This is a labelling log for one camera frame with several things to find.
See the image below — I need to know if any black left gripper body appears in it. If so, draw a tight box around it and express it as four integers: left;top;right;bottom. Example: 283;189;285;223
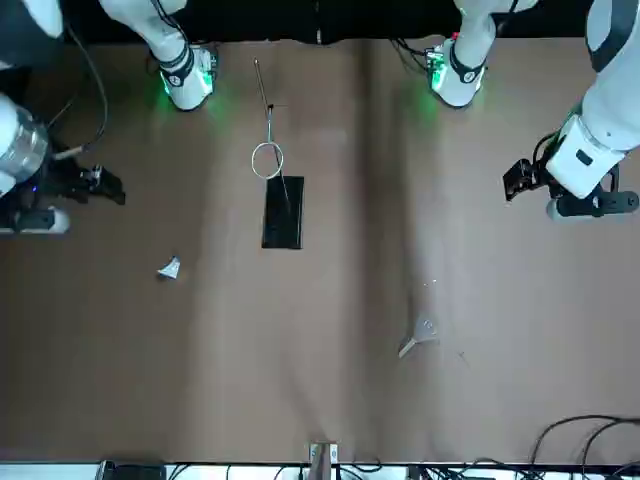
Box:
528;149;559;199

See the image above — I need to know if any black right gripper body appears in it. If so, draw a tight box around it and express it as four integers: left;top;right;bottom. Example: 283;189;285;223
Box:
17;159;90;209

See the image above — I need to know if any white filter paper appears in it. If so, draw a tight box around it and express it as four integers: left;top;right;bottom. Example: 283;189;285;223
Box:
156;255;183;281

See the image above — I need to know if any clear funnel with tab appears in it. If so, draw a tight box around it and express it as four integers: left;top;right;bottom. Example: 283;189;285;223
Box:
397;313;442;359

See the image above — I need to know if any black box device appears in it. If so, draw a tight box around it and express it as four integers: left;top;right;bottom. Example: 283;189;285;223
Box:
96;458;168;480

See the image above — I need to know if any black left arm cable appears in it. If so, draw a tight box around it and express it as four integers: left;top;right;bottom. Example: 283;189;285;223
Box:
531;130;564;176

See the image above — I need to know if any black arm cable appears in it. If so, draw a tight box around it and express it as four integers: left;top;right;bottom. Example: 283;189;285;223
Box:
531;130;564;176
48;18;110;161

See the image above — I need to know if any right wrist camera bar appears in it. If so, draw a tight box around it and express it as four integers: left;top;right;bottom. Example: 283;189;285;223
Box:
0;206;70;235

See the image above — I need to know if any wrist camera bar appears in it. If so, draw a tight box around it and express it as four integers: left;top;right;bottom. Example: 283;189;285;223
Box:
545;189;640;220
0;206;70;235

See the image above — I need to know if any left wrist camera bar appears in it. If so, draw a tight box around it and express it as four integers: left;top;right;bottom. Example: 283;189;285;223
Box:
545;189;640;220

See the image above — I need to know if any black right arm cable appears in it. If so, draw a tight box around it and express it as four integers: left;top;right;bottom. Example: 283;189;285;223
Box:
48;18;110;161

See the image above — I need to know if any black base cable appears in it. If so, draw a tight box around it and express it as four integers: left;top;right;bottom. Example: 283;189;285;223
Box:
393;36;434;69

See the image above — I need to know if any aluminium profile post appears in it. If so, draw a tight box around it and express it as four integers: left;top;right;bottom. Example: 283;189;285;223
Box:
308;441;341;480

